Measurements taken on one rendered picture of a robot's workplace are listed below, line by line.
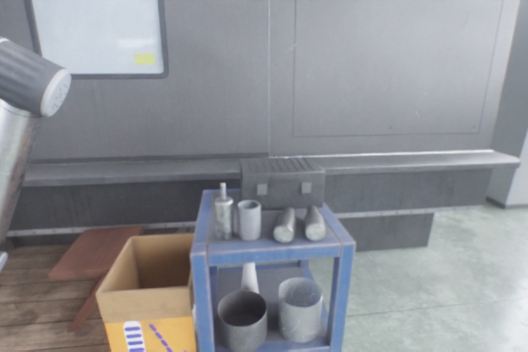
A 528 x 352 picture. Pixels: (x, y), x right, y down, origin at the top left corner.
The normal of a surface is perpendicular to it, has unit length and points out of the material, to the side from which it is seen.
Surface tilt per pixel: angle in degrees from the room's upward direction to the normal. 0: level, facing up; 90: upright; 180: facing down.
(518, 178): 90
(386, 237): 90
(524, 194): 90
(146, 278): 90
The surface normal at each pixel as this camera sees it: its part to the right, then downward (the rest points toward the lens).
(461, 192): 0.12, 0.33
